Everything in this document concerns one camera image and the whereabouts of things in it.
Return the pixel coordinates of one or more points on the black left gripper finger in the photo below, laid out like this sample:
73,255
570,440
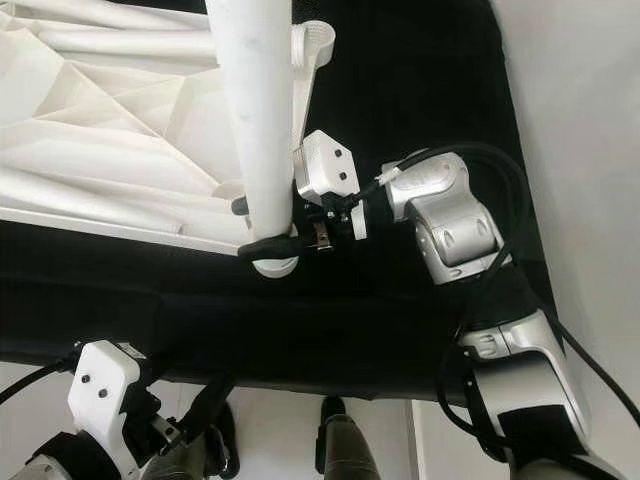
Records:
210,415

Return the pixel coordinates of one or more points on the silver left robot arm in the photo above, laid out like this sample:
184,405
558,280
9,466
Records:
80,462

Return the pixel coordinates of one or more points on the grey robot left leg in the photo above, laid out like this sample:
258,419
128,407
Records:
185,468

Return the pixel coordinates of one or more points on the grey robot leg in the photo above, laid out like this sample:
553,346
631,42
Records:
185,468
360,450

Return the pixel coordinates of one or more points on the black table cloth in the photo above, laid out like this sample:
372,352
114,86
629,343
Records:
210,320

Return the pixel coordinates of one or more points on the white plastic table top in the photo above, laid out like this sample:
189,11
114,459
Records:
120,130

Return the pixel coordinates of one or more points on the grey robot right leg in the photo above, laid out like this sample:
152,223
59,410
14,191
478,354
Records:
360,450

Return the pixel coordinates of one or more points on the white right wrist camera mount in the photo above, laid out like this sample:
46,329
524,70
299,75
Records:
325,165

